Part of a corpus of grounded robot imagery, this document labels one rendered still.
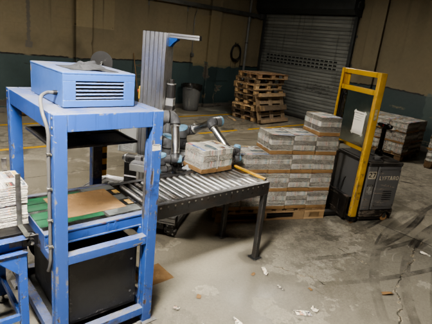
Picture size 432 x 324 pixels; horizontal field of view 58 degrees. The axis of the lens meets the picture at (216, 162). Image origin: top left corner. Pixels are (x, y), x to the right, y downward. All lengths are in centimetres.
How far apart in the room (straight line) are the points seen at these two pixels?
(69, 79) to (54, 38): 775
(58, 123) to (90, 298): 124
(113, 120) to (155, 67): 186
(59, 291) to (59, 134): 96
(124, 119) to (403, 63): 919
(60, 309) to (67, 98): 127
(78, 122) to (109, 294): 126
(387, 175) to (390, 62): 606
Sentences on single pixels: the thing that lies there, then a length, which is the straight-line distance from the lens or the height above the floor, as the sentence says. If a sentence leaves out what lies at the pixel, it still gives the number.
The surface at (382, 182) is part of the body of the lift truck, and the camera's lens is 533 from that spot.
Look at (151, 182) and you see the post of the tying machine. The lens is 258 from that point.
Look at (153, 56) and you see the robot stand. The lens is 414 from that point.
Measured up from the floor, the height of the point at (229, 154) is 97.
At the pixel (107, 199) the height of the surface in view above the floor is 80.
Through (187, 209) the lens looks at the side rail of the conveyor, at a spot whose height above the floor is 71.
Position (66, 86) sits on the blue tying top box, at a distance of 238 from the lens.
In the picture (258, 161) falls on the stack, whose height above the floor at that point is 74.
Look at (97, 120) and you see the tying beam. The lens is 229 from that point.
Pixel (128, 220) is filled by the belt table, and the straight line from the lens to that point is 279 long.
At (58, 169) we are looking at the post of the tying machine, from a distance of 228.
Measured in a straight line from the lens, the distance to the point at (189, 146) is 374.
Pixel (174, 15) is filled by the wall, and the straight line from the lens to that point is 1157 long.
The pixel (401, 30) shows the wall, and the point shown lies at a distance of 1104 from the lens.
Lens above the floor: 199
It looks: 17 degrees down
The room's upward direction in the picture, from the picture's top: 6 degrees clockwise
